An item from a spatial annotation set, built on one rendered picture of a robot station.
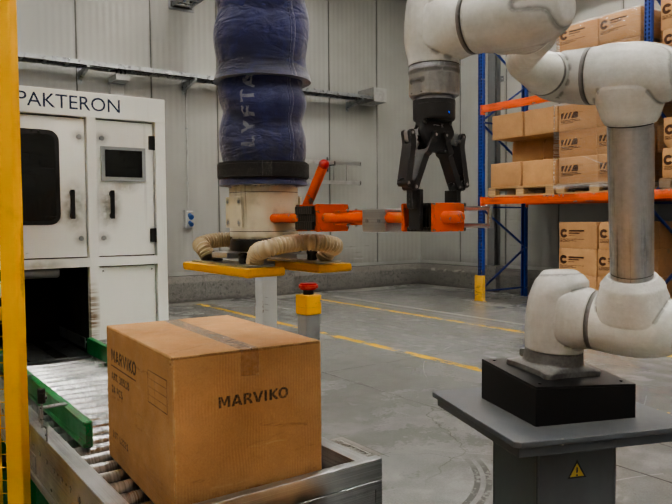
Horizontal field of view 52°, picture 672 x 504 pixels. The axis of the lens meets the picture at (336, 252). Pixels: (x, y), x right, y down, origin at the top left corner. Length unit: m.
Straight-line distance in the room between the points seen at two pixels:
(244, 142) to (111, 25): 9.57
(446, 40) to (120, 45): 10.02
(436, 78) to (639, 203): 0.69
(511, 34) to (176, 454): 1.16
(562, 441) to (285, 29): 1.15
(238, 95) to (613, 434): 1.19
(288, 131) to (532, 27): 0.70
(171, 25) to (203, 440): 10.08
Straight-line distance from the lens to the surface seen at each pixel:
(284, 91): 1.64
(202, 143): 11.31
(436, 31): 1.21
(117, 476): 2.13
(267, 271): 1.52
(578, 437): 1.75
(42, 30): 10.84
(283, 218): 1.57
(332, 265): 1.62
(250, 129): 1.62
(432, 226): 1.17
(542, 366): 1.89
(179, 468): 1.70
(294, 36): 1.68
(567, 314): 1.84
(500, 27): 1.16
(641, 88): 1.64
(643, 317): 1.78
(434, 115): 1.21
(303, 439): 1.83
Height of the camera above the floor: 1.26
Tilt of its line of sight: 3 degrees down
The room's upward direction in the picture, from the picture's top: straight up
